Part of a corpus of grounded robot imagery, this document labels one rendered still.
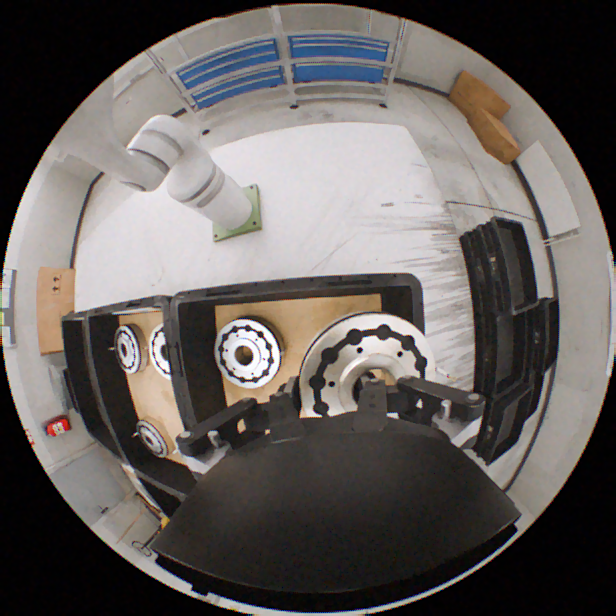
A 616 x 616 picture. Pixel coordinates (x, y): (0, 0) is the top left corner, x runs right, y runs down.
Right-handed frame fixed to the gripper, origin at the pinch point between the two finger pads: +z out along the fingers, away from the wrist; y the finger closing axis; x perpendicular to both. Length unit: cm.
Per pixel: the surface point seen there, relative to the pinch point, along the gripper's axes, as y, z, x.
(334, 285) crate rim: 2.0, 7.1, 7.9
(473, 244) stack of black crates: 75, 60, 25
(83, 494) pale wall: -320, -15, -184
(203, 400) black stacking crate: -17.6, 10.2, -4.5
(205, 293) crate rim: -12.1, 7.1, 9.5
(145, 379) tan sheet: -38.6, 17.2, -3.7
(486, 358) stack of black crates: 76, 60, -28
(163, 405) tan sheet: -34.7, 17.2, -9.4
